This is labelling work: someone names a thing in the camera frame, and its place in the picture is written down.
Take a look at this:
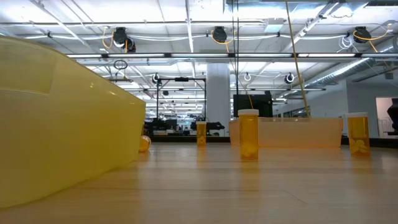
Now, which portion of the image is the distant black machine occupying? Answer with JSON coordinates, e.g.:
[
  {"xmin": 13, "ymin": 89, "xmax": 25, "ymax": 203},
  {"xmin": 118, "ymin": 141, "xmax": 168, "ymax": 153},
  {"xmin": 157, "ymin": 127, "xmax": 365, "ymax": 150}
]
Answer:
[{"xmin": 190, "ymin": 121, "xmax": 225, "ymax": 131}]

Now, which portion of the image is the tall amber pill bottle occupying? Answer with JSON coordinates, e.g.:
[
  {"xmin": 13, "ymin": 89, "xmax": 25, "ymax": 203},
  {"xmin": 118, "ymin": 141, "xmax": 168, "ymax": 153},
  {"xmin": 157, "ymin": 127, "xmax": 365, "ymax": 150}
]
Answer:
[{"xmin": 238, "ymin": 108, "xmax": 260, "ymax": 161}]

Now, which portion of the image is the black hanging cable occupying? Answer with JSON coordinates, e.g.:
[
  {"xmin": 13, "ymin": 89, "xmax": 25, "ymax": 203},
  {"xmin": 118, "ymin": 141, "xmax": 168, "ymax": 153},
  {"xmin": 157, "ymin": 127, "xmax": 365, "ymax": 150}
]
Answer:
[{"xmin": 236, "ymin": 0, "xmax": 240, "ymax": 96}]

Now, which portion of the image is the translucent yellow plastic bin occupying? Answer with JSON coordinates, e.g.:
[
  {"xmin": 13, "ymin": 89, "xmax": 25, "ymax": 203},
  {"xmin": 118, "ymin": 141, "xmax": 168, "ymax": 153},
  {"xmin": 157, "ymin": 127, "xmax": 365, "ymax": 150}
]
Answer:
[{"xmin": 0, "ymin": 34, "xmax": 147, "ymax": 208}]

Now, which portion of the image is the slim amber pill bottle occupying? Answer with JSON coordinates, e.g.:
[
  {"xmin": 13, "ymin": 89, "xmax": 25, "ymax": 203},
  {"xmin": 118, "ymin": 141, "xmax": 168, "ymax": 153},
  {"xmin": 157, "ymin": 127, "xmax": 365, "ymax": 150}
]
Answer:
[{"xmin": 195, "ymin": 121, "xmax": 208, "ymax": 147}]

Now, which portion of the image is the small amber pill bottle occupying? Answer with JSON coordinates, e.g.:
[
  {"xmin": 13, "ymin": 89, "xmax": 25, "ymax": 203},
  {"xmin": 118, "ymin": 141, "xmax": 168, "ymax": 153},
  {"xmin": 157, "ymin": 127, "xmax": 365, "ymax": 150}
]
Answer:
[{"xmin": 139, "ymin": 135, "xmax": 152, "ymax": 153}]

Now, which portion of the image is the translucent peach plastic bin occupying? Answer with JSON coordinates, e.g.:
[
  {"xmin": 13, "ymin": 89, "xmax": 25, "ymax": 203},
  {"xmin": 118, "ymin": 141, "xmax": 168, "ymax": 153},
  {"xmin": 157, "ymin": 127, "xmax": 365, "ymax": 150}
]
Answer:
[{"xmin": 229, "ymin": 116, "xmax": 344, "ymax": 149}]

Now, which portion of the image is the amber bottle with round tablets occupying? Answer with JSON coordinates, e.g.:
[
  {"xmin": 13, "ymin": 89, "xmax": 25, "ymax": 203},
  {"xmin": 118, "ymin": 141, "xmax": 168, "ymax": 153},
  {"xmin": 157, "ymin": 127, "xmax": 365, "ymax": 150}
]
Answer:
[{"xmin": 346, "ymin": 112, "xmax": 371, "ymax": 157}]

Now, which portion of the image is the yellow hanging cord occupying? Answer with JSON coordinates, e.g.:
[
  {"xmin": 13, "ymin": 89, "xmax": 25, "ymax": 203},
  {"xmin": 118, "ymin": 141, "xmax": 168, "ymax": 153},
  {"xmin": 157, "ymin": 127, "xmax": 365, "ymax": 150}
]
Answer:
[{"xmin": 285, "ymin": 0, "xmax": 311, "ymax": 118}]

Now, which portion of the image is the black cabinet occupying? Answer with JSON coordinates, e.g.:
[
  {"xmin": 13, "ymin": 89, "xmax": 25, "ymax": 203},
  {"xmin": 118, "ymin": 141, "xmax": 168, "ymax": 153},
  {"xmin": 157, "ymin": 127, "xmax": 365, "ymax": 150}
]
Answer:
[{"xmin": 233, "ymin": 93, "xmax": 274, "ymax": 118}]

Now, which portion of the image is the white wall board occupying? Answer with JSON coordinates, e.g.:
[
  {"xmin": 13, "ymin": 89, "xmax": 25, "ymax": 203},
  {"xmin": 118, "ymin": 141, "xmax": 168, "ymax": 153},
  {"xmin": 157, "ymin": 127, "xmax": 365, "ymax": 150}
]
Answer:
[{"xmin": 375, "ymin": 96, "xmax": 398, "ymax": 138}]

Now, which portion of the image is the long LED light bar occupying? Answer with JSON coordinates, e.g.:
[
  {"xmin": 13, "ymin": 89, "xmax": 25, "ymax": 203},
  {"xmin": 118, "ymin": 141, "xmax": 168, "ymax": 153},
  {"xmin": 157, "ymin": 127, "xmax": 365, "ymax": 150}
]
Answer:
[{"xmin": 65, "ymin": 52, "xmax": 398, "ymax": 59}]

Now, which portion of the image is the white concrete pillar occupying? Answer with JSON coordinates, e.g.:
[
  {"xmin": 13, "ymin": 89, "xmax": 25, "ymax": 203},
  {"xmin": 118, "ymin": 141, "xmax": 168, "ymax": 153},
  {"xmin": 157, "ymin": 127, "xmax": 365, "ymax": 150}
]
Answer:
[{"xmin": 206, "ymin": 63, "xmax": 231, "ymax": 138}]

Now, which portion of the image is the silver ventilation duct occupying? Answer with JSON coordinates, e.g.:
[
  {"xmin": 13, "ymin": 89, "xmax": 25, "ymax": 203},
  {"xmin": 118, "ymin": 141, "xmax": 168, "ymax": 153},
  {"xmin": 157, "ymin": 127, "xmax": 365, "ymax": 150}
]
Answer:
[{"xmin": 303, "ymin": 37, "xmax": 398, "ymax": 91}]

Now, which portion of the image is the black ceiling cord reel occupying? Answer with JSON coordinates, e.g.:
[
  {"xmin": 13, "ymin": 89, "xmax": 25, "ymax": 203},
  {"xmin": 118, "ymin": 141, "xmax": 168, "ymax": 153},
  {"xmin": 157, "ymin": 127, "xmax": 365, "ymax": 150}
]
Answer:
[
  {"xmin": 353, "ymin": 26, "xmax": 373, "ymax": 44},
  {"xmin": 111, "ymin": 27, "xmax": 137, "ymax": 54},
  {"xmin": 211, "ymin": 26, "xmax": 228, "ymax": 44}
]

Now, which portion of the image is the black metal frame rig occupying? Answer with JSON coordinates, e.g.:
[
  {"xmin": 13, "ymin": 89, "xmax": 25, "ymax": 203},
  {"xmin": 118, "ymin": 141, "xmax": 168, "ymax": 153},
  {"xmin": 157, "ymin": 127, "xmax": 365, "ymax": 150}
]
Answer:
[{"xmin": 155, "ymin": 77, "xmax": 207, "ymax": 123}]

